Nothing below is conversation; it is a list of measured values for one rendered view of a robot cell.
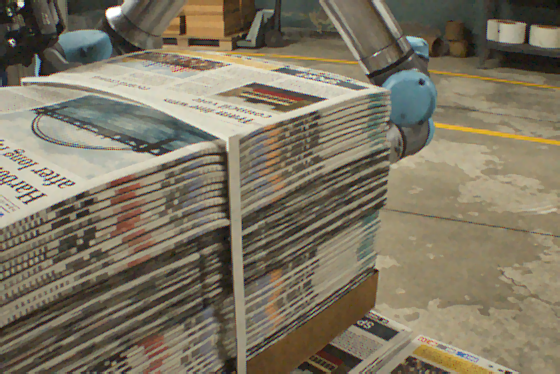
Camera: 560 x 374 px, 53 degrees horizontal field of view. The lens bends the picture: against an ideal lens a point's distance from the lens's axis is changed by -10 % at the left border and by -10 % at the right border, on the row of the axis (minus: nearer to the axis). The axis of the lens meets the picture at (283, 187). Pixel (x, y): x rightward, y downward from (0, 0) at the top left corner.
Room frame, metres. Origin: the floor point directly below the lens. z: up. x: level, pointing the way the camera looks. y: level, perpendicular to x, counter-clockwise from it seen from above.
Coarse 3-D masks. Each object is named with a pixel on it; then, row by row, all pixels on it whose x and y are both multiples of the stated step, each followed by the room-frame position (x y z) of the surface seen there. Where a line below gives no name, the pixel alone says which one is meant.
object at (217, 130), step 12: (84, 84) 0.46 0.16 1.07; (96, 84) 0.45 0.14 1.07; (108, 84) 0.44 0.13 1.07; (132, 96) 0.41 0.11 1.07; (144, 96) 0.41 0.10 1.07; (156, 108) 0.40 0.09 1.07; (168, 108) 0.39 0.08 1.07; (180, 108) 0.39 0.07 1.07; (192, 120) 0.37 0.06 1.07; (204, 120) 0.37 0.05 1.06; (216, 132) 0.36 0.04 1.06; (228, 132) 0.36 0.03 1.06
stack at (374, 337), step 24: (360, 336) 0.46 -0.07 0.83; (384, 336) 0.46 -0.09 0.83; (408, 336) 0.47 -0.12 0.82; (312, 360) 0.42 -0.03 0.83; (336, 360) 0.42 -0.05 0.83; (360, 360) 0.42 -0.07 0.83; (384, 360) 0.44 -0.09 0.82; (408, 360) 0.42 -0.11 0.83; (432, 360) 0.42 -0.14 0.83; (456, 360) 0.42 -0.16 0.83; (480, 360) 0.42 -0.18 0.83
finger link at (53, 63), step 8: (48, 56) 0.61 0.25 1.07; (56, 56) 0.61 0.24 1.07; (40, 64) 0.62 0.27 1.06; (48, 64) 0.62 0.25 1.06; (56, 64) 0.61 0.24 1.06; (64, 64) 0.61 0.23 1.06; (72, 64) 0.60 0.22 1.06; (80, 64) 0.60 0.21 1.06; (40, 72) 0.61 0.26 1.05; (48, 72) 0.61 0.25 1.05; (56, 72) 0.62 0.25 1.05
